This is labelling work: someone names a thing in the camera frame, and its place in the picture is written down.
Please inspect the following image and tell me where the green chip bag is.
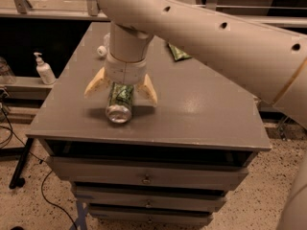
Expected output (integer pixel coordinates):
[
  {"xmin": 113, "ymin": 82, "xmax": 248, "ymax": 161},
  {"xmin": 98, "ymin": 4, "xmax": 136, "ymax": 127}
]
[{"xmin": 168, "ymin": 44, "xmax": 191, "ymax": 61}]

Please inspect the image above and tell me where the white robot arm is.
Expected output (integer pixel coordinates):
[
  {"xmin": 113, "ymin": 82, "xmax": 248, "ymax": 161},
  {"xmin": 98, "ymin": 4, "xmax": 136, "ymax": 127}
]
[{"xmin": 85, "ymin": 0, "xmax": 307, "ymax": 128}]

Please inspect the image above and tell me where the clear plastic water bottle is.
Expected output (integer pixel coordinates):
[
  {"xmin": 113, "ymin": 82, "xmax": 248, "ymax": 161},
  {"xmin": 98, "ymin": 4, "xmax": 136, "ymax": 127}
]
[{"xmin": 97, "ymin": 34, "xmax": 110, "ymax": 58}]

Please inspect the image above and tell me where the white pump dispenser bottle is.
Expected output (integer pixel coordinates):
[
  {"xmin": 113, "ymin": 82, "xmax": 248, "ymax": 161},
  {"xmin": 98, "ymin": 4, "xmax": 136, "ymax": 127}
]
[{"xmin": 34, "ymin": 52, "xmax": 56, "ymax": 85}]

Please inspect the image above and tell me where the black floor cable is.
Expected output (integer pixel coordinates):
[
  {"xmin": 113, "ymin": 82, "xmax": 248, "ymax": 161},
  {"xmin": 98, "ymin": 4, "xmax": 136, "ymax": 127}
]
[{"xmin": 0, "ymin": 105, "xmax": 79, "ymax": 230}]

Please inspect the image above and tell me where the black stand leg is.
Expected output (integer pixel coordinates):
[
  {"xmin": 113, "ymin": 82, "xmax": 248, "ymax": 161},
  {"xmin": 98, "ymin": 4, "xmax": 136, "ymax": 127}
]
[{"xmin": 9, "ymin": 138, "xmax": 34, "ymax": 190}]

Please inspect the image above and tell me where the metal railing frame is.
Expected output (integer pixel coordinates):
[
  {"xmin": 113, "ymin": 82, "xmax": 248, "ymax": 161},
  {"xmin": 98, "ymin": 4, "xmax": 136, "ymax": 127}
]
[{"xmin": 0, "ymin": 0, "xmax": 307, "ymax": 28}]

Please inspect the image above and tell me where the green soda can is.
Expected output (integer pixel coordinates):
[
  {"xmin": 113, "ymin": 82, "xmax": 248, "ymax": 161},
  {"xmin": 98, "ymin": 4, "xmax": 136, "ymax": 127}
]
[{"xmin": 106, "ymin": 82, "xmax": 134, "ymax": 124}]

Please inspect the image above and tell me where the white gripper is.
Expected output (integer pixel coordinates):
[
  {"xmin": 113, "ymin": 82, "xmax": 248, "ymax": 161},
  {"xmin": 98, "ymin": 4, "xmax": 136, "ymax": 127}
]
[{"xmin": 84, "ymin": 53, "xmax": 157, "ymax": 106}]

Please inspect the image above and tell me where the grey drawer cabinet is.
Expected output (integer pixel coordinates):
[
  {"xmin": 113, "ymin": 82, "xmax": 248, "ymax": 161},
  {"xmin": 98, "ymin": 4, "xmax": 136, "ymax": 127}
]
[{"xmin": 30, "ymin": 23, "xmax": 271, "ymax": 226}]

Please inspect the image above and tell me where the clear glass jar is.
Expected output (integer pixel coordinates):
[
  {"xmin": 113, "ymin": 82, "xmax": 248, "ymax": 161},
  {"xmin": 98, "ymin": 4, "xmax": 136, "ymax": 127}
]
[{"xmin": 0, "ymin": 57, "xmax": 16, "ymax": 84}]

